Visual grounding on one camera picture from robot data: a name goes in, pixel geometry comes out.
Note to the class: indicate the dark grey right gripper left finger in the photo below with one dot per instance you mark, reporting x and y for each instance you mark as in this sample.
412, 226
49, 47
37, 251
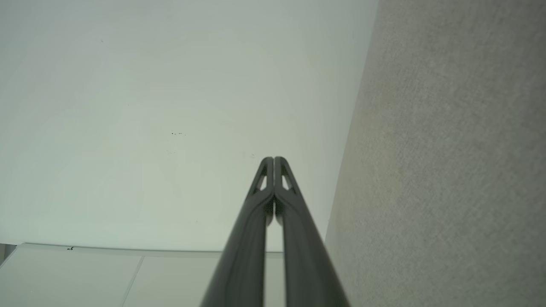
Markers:
243, 256

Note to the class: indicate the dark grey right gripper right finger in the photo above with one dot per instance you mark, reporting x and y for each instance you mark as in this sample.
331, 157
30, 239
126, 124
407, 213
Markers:
307, 260

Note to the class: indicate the grey fabric sofa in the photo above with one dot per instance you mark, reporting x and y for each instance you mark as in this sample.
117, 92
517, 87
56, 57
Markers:
448, 149

